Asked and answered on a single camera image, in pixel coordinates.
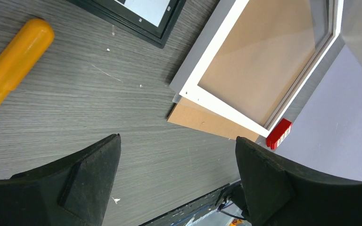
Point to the orange handled screwdriver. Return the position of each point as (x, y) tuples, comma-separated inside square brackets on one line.
[(22, 53)]

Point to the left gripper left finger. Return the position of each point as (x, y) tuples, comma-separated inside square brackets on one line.
[(71, 191)]

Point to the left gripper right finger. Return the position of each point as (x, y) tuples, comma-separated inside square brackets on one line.
[(281, 192)]

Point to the red bit holder box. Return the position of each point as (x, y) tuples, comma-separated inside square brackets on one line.
[(278, 134)]

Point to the brown backing board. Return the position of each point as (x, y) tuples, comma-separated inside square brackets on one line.
[(256, 62)]

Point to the black white checkerboard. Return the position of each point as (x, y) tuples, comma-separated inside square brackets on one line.
[(149, 20)]

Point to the white wooden photo frame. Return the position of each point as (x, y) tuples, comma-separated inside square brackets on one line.
[(218, 103)]

